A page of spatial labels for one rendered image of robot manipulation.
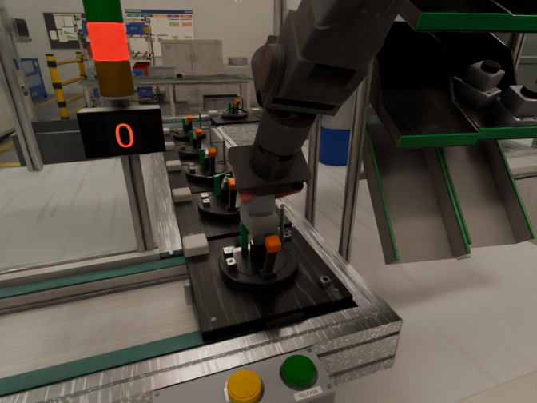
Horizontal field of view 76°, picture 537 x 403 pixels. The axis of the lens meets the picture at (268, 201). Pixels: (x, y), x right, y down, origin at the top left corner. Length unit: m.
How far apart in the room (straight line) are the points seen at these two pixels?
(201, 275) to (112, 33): 0.39
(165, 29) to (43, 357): 10.66
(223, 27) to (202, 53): 3.32
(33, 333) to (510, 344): 0.79
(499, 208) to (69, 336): 0.80
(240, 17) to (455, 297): 10.63
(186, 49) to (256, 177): 7.43
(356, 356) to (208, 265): 0.29
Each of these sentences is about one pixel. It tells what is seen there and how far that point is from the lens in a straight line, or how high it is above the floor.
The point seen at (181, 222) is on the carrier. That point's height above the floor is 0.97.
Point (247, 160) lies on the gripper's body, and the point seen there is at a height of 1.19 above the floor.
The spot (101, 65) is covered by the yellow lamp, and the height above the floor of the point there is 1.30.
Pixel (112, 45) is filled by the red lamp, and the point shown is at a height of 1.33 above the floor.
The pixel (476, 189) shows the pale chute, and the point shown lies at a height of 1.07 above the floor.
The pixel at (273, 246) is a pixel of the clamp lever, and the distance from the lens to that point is 0.50.
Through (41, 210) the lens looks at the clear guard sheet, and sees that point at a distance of 0.72.
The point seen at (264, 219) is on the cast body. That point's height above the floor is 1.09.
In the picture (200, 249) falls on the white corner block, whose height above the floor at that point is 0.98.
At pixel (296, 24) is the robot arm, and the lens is 0.32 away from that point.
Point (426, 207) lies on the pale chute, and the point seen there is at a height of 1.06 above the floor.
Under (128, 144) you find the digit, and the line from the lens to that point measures 0.60.
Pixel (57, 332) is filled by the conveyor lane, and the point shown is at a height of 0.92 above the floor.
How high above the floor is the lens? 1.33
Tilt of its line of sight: 25 degrees down
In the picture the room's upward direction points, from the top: straight up
